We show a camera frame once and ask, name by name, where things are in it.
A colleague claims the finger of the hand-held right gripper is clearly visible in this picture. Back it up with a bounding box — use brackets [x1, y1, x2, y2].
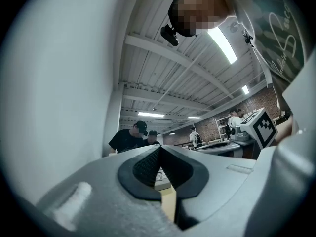
[196, 142, 241, 154]

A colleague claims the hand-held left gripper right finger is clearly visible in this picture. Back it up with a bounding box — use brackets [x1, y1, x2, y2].
[160, 144, 257, 231]

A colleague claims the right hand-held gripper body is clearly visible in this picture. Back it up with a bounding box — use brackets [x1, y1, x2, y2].
[229, 107, 277, 159]

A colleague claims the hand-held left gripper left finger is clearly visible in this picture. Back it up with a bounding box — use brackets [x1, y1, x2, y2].
[36, 144, 182, 237]

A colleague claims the person's right forearm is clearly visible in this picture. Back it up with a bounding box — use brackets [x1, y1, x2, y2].
[274, 114, 295, 147]

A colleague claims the white shelf rack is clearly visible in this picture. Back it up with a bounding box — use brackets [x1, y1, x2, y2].
[214, 116, 230, 143]

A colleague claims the small black clip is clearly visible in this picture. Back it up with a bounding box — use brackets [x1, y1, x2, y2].
[243, 32, 254, 46]

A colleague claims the person's printed t-shirt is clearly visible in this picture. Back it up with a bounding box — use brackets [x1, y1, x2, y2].
[222, 0, 312, 113]

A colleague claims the person's head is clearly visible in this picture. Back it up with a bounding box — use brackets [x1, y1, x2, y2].
[167, 0, 237, 37]

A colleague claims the black head camera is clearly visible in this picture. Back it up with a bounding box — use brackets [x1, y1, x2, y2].
[160, 24, 179, 46]

